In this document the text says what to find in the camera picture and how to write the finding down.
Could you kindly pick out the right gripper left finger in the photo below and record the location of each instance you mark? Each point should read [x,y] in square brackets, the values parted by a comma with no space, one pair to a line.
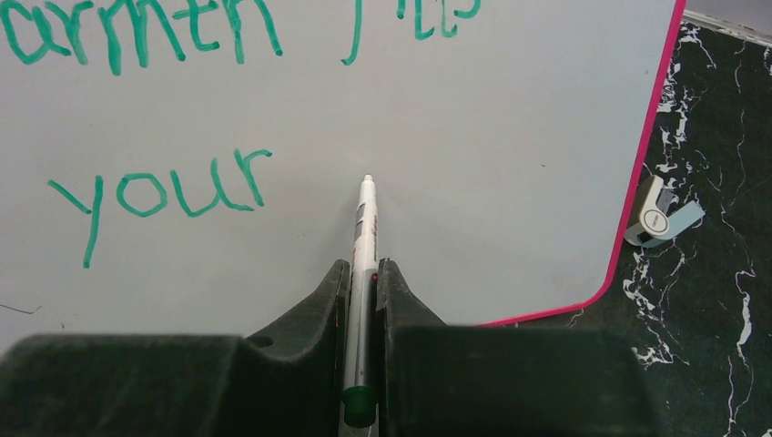
[283,380]

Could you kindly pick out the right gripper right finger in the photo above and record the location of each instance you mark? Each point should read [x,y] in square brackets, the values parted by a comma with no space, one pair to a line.
[449,380]

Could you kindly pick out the white green whiteboard marker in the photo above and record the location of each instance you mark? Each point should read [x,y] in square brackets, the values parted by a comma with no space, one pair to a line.
[358,395]

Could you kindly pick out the pink framed whiteboard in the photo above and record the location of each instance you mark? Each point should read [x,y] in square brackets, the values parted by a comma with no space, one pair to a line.
[194,167]

